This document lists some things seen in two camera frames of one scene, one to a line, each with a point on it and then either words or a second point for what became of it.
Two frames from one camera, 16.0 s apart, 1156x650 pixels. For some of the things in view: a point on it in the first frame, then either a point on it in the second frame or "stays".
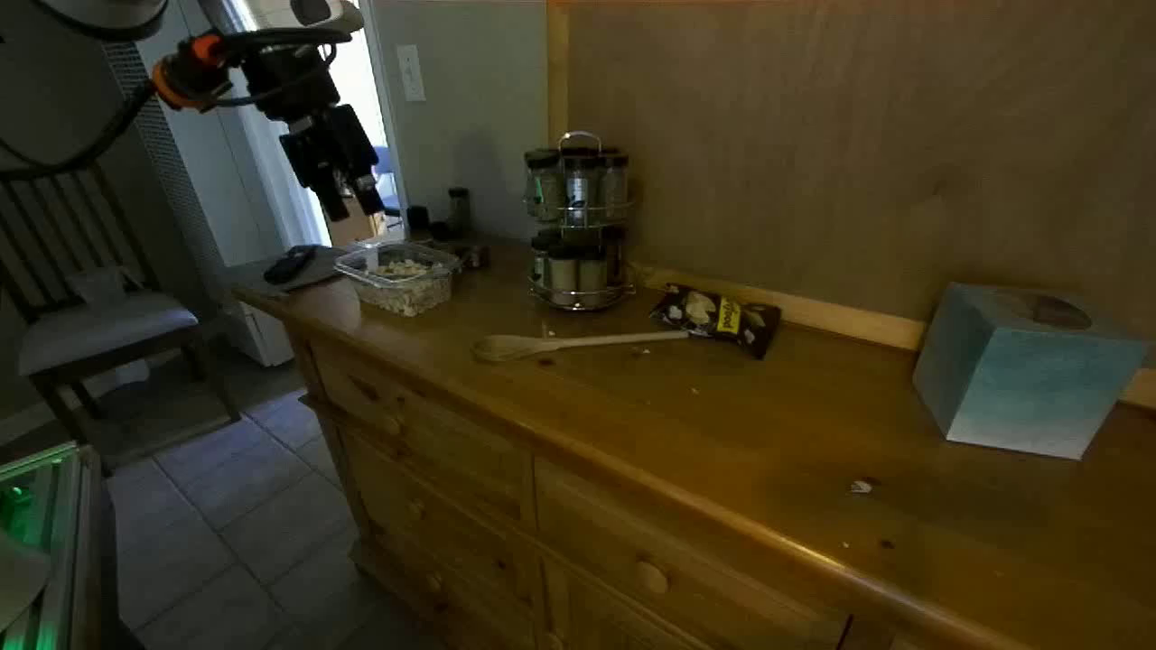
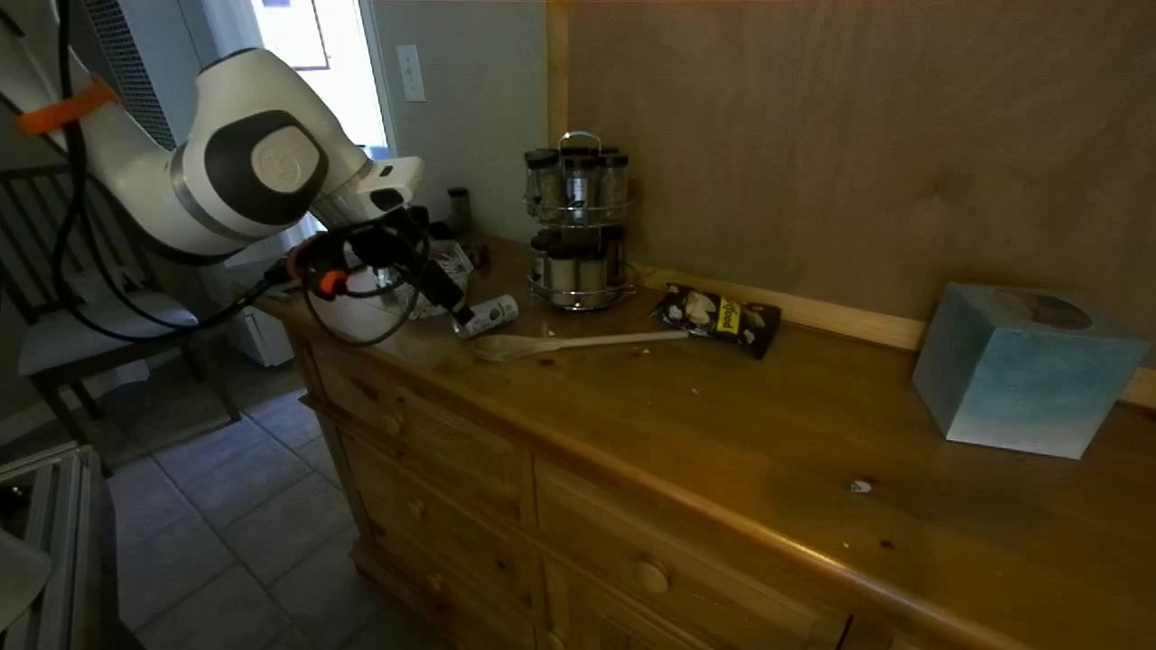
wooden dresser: x=688 y=467 stays
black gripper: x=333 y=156 -> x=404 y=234
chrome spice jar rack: x=579 y=202 stays
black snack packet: x=717 y=315 stays
